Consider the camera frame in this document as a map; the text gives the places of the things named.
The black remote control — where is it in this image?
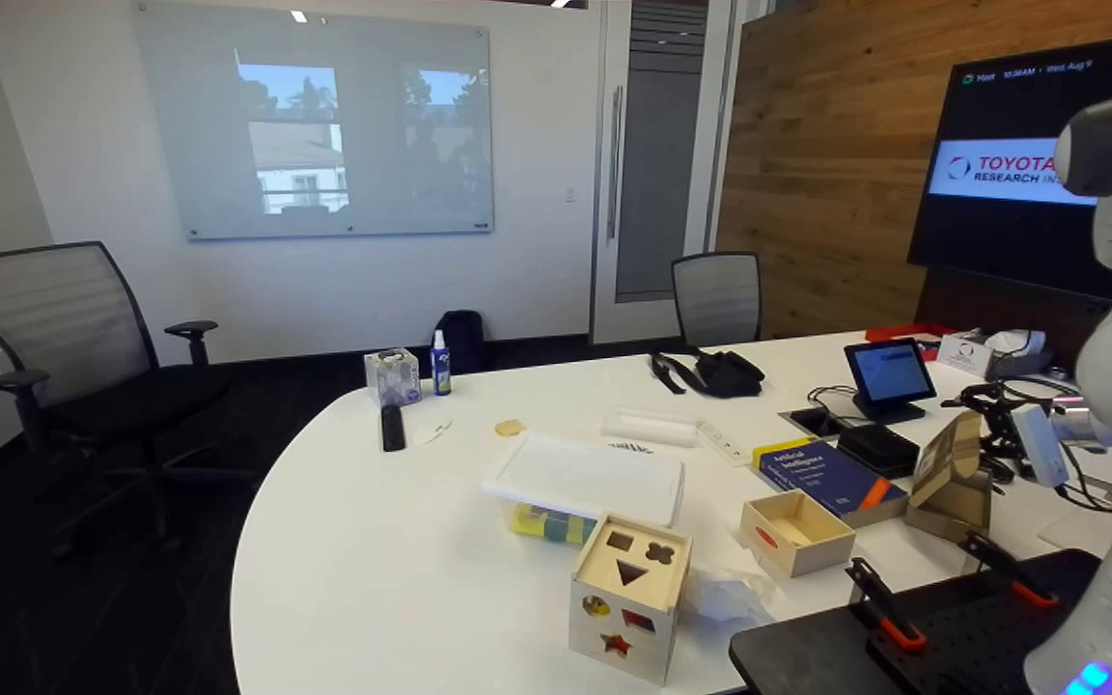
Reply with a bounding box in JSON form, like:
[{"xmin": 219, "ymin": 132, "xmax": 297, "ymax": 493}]
[{"xmin": 378, "ymin": 399, "xmax": 410, "ymax": 457}]

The black square pad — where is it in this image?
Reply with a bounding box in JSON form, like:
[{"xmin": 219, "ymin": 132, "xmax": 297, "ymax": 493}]
[{"xmin": 785, "ymin": 403, "xmax": 849, "ymax": 442}]

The black box device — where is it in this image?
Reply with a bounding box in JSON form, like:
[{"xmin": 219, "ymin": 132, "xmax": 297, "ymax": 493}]
[{"xmin": 835, "ymin": 425, "xmax": 924, "ymax": 483}]

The clear plastic container with blocks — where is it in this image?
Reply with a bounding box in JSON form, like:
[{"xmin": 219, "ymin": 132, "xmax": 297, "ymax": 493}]
[{"xmin": 477, "ymin": 434, "xmax": 692, "ymax": 554}]

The white folded cloth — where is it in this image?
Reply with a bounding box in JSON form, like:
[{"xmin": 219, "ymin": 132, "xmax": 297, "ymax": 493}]
[{"xmin": 603, "ymin": 413, "xmax": 704, "ymax": 451}]

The tissue box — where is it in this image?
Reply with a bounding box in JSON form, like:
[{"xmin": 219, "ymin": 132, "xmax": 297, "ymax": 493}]
[{"xmin": 363, "ymin": 345, "xmax": 423, "ymax": 408}]

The black tablet on stand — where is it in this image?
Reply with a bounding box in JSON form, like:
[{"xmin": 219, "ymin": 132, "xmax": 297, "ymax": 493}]
[{"xmin": 840, "ymin": 338, "xmax": 942, "ymax": 428}]

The crumpled clear plastic bag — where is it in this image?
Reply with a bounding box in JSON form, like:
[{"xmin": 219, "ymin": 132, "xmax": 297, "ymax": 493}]
[{"xmin": 682, "ymin": 559, "xmax": 767, "ymax": 635}]

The small spray bottle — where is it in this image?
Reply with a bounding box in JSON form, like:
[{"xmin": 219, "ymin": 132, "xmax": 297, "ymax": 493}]
[{"xmin": 428, "ymin": 329, "xmax": 457, "ymax": 403}]

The wall television screen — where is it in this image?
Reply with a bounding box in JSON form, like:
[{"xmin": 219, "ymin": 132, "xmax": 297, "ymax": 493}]
[{"xmin": 906, "ymin": 29, "xmax": 1112, "ymax": 311}]

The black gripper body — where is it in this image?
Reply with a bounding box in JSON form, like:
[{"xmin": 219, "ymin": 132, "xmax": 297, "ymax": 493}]
[{"xmin": 979, "ymin": 384, "xmax": 1037, "ymax": 487}]

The black bag with straps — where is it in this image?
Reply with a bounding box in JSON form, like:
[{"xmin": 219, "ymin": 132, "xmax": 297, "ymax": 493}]
[{"xmin": 643, "ymin": 345, "xmax": 767, "ymax": 403}]

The grey mesh chair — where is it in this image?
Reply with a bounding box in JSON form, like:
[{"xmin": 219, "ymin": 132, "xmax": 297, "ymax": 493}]
[{"xmin": 666, "ymin": 249, "xmax": 767, "ymax": 350}]

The wooden shape sorter cube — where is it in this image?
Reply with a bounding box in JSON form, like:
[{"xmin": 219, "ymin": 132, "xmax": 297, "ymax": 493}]
[{"xmin": 565, "ymin": 515, "xmax": 695, "ymax": 689}]

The glass whiteboard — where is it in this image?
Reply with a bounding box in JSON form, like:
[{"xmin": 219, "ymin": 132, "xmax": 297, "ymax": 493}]
[{"xmin": 126, "ymin": 0, "xmax": 499, "ymax": 249}]

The blue book with orange stripe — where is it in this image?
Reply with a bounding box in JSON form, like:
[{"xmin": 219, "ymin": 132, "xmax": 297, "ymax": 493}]
[{"xmin": 751, "ymin": 435, "xmax": 910, "ymax": 528}]

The small open wooden box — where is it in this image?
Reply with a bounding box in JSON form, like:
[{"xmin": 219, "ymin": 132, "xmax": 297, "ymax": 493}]
[{"xmin": 736, "ymin": 487, "xmax": 859, "ymax": 583}]

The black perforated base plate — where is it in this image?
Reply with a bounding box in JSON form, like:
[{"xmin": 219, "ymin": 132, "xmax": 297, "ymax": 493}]
[{"xmin": 724, "ymin": 543, "xmax": 1103, "ymax": 695}]

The black cable bundle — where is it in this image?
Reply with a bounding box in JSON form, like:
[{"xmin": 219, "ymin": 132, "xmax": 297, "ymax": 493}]
[{"xmin": 1046, "ymin": 442, "xmax": 1112, "ymax": 519}]

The black backpack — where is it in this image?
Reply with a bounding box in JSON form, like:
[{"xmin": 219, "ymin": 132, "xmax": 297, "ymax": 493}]
[{"xmin": 433, "ymin": 304, "xmax": 489, "ymax": 375}]

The black clamp with orange handle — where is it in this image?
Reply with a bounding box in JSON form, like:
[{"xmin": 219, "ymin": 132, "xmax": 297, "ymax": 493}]
[
  {"xmin": 957, "ymin": 528, "xmax": 1065, "ymax": 617},
  {"xmin": 840, "ymin": 555, "xmax": 935, "ymax": 658}
]

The red object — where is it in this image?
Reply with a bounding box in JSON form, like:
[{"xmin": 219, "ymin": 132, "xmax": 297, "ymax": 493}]
[{"xmin": 859, "ymin": 318, "xmax": 950, "ymax": 350}]

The black office chair with armrests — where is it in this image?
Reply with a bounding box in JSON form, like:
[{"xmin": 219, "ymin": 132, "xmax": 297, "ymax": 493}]
[{"xmin": 0, "ymin": 236, "xmax": 228, "ymax": 554}]

